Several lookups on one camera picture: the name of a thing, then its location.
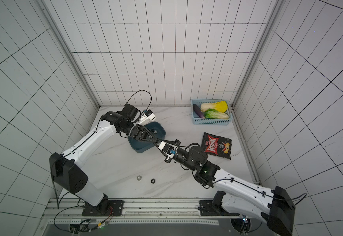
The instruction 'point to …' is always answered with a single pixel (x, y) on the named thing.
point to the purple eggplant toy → (198, 111)
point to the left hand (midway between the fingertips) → (152, 143)
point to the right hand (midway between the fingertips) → (153, 142)
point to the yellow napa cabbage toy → (221, 106)
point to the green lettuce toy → (213, 113)
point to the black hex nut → (153, 181)
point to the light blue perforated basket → (197, 120)
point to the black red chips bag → (216, 145)
